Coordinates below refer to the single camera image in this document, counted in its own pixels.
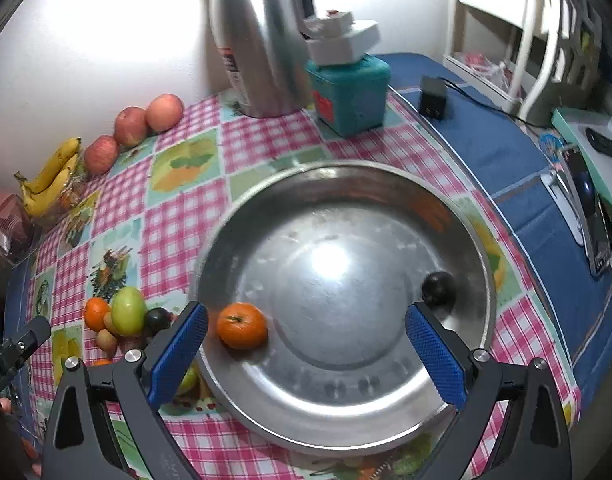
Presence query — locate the yellow-green fruit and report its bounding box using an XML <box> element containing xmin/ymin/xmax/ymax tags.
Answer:
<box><xmin>176</xmin><ymin>365</ymin><xmax>199</xmax><ymax>396</ymax></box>

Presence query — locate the brown kiwi front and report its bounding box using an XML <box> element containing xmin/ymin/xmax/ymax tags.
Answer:
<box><xmin>96</xmin><ymin>328</ymin><xmax>117</xmax><ymax>356</ymax></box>

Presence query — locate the brown kiwi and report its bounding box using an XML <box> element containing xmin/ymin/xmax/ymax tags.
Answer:
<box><xmin>103</xmin><ymin>311</ymin><xmax>118</xmax><ymax>336</ymax></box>
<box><xmin>96</xmin><ymin>328</ymin><xmax>117</xmax><ymax>356</ymax></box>

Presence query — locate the dark plum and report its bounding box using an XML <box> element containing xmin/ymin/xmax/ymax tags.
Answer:
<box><xmin>421</xmin><ymin>271</ymin><xmax>457</xmax><ymax>309</ymax></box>
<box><xmin>143</xmin><ymin>307</ymin><xmax>172</xmax><ymax>337</ymax></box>

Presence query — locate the large green fruit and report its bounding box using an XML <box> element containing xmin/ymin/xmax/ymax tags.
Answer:
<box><xmin>111</xmin><ymin>286</ymin><xmax>148</xmax><ymax>337</ymax></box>

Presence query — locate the orange mandarin with stem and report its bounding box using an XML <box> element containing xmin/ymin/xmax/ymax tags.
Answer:
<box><xmin>217</xmin><ymin>302</ymin><xmax>268</xmax><ymax>350</ymax></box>

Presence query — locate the person's left hand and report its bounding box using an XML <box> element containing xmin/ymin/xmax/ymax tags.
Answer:
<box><xmin>0</xmin><ymin>396</ymin><xmax>13</xmax><ymax>415</ymax></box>

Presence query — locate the lower yellow banana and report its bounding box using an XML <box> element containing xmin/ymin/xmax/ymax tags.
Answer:
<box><xmin>20</xmin><ymin>155</ymin><xmax>79</xmax><ymax>218</ymax></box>

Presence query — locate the yellow banana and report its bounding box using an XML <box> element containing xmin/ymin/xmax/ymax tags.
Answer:
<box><xmin>20</xmin><ymin>155</ymin><xmax>79</xmax><ymax>218</ymax></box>
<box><xmin>14</xmin><ymin>138</ymin><xmax>82</xmax><ymax>194</ymax></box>

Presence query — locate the clear glass fruit dish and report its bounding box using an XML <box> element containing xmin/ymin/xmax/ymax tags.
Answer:
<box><xmin>30</xmin><ymin>168</ymin><xmax>88</xmax><ymax>230</ymax></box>

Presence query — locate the large steel bowl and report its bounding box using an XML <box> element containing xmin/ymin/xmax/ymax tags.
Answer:
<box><xmin>190</xmin><ymin>160</ymin><xmax>497</xmax><ymax>457</ymax></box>

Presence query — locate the upper yellow banana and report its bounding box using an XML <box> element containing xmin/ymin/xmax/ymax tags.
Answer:
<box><xmin>14</xmin><ymin>138</ymin><xmax>82</xmax><ymax>194</ymax></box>

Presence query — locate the red apple left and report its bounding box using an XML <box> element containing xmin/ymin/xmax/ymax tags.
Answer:
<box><xmin>84</xmin><ymin>136</ymin><xmax>120</xmax><ymax>177</ymax></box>

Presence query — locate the red apple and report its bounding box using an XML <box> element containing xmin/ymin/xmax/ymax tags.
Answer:
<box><xmin>114</xmin><ymin>106</ymin><xmax>148</xmax><ymax>148</ymax></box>
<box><xmin>146</xmin><ymin>93</ymin><xmax>184</xmax><ymax>133</ymax></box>
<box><xmin>84</xmin><ymin>136</ymin><xmax>120</xmax><ymax>177</ymax></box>

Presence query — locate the blue fabric table cover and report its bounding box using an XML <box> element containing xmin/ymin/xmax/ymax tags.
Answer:
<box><xmin>4</xmin><ymin>53</ymin><xmax>612</xmax><ymax>416</ymax></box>

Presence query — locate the smartphone on stand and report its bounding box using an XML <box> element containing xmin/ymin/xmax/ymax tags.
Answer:
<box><xmin>559</xmin><ymin>144</ymin><xmax>612</xmax><ymax>278</ymax></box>

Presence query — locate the red apple middle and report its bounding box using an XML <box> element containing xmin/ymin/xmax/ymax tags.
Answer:
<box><xmin>114</xmin><ymin>106</ymin><xmax>148</xmax><ymax>148</ymax></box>

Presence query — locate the red apple right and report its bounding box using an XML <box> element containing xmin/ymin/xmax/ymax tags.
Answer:
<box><xmin>146</xmin><ymin>93</ymin><xmax>184</xmax><ymax>133</ymax></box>

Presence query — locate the black charger plug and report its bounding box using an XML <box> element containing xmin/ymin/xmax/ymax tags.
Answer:
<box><xmin>419</xmin><ymin>76</ymin><xmax>447</xmax><ymax>122</ymax></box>

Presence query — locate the teal toy box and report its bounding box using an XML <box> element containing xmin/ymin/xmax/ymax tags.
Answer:
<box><xmin>306</xmin><ymin>54</ymin><xmax>391</xmax><ymax>138</ymax></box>

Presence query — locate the white shelf rack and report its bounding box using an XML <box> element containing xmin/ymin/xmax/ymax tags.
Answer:
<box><xmin>443</xmin><ymin>0</ymin><xmax>602</xmax><ymax>127</ymax></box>

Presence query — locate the white power adapter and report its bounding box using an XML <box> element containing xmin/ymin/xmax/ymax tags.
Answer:
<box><xmin>300</xmin><ymin>11</ymin><xmax>380</xmax><ymax>66</ymax></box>

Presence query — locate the stainless steel thermos jug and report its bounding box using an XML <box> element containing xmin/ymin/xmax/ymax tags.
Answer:
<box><xmin>208</xmin><ymin>0</ymin><xmax>314</xmax><ymax>118</ymax></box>

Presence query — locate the black charger cable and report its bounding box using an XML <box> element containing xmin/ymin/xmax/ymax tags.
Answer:
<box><xmin>437</xmin><ymin>77</ymin><xmax>552</xmax><ymax>129</ymax></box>

